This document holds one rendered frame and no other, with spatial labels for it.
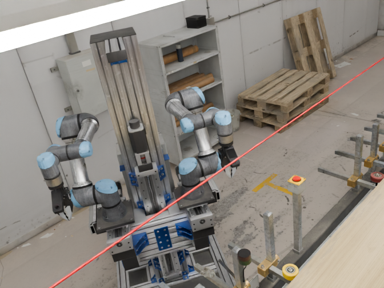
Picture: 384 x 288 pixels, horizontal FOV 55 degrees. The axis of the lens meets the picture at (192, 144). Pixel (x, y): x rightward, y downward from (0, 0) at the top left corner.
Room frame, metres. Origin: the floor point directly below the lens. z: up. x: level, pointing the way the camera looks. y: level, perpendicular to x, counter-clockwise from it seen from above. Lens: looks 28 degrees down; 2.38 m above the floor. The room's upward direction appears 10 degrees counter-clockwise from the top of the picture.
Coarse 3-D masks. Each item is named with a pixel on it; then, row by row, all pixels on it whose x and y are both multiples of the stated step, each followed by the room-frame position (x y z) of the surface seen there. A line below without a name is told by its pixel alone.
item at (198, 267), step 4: (196, 264) 1.46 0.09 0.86; (196, 268) 1.44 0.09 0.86; (200, 268) 1.43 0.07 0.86; (200, 272) 1.42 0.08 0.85; (216, 276) 1.36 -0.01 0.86; (212, 280) 1.35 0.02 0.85; (216, 280) 1.33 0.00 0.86; (220, 280) 1.33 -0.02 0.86; (216, 284) 1.32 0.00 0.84; (220, 284) 1.30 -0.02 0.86; (224, 284) 1.30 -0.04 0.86; (228, 284) 1.30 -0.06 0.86
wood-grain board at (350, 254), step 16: (368, 208) 1.62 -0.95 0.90; (352, 224) 1.52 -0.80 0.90; (368, 224) 1.50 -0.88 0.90; (336, 240) 1.42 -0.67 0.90; (352, 240) 1.40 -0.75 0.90; (368, 240) 1.38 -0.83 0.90; (320, 256) 1.33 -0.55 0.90; (336, 256) 1.32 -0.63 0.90; (352, 256) 1.30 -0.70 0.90; (368, 256) 1.28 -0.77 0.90; (304, 272) 1.25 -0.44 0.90; (320, 272) 1.24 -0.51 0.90; (336, 272) 1.22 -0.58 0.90; (352, 272) 1.20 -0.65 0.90; (368, 272) 1.19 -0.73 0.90
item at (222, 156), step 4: (220, 144) 1.58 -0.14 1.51; (228, 144) 1.56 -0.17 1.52; (232, 144) 1.58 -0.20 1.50; (224, 148) 1.59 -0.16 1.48; (220, 152) 1.61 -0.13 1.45; (224, 152) 1.60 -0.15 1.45; (220, 156) 1.62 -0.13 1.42; (224, 156) 1.57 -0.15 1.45; (224, 160) 1.57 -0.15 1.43; (228, 160) 1.57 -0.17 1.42
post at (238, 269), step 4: (236, 248) 1.26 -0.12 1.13; (232, 252) 1.26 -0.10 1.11; (236, 252) 1.24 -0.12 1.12; (232, 256) 1.26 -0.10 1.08; (236, 256) 1.24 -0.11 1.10; (236, 260) 1.25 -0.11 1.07; (236, 264) 1.25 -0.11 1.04; (240, 264) 1.25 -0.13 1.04; (236, 268) 1.25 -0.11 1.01; (240, 268) 1.25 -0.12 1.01; (236, 272) 1.25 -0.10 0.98; (240, 272) 1.24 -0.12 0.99; (244, 272) 1.26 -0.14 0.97; (236, 276) 1.26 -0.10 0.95; (240, 276) 1.24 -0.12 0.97; (244, 276) 1.26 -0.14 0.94; (236, 280) 1.26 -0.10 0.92; (240, 280) 1.24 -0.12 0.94; (236, 284) 1.26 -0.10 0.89; (240, 284) 1.24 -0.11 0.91; (244, 284) 1.25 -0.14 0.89
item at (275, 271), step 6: (228, 246) 1.59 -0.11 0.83; (234, 246) 1.56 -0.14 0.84; (252, 258) 1.45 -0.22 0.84; (258, 258) 1.45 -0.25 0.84; (258, 264) 1.42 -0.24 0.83; (270, 270) 1.36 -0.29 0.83; (276, 270) 1.34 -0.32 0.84; (276, 276) 1.33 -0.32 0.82; (282, 276) 1.30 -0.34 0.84; (288, 282) 1.27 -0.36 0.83
